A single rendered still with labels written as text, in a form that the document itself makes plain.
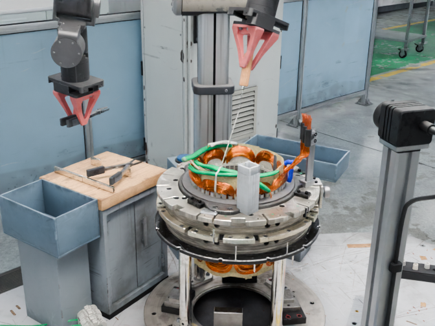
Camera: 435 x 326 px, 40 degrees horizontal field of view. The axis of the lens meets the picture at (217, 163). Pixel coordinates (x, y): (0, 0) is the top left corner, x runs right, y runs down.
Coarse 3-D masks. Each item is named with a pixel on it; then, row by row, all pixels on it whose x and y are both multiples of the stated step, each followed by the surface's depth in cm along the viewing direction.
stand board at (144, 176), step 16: (112, 160) 136; (128, 160) 136; (48, 176) 127; (64, 176) 127; (96, 176) 127; (144, 176) 128; (160, 176) 129; (80, 192) 120; (96, 192) 120; (128, 192) 122
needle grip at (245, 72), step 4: (244, 56) 109; (252, 56) 109; (248, 64) 108; (244, 68) 108; (248, 68) 108; (244, 72) 108; (248, 72) 109; (240, 76) 109; (244, 76) 108; (248, 76) 109; (240, 80) 109; (244, 80) 108; (248, 80) 109; (240, 84) 109; (244, 84) 108; (248, 84) 109
